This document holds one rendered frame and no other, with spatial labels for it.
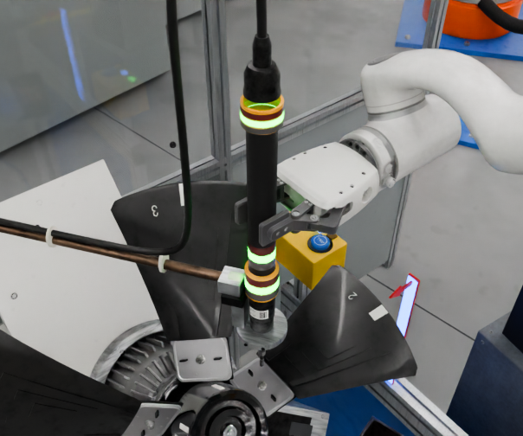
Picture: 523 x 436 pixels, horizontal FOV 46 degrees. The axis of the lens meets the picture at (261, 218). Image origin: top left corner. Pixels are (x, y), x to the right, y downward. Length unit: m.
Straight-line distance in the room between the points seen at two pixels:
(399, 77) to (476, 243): 2.29
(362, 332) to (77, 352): 0.47
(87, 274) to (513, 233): 2.37
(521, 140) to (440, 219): 2.39
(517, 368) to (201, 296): 0.75
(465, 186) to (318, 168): 2.60
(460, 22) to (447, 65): 3.84
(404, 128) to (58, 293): 0.62
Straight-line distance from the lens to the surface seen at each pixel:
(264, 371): 1.00
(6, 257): 1.07
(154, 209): 0.92
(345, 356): 1.02
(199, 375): 0.94
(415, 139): 0.81
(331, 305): 1.06
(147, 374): 1.02
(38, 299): 1.08
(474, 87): 0.75
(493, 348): 1.43
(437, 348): 2.57
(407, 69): 0.77
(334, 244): 1.34
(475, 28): 4.62
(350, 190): 0.73
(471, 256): 2.95
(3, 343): 0.80
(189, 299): 0.91
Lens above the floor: 2.02
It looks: 43 degrees down
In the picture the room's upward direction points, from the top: straight up
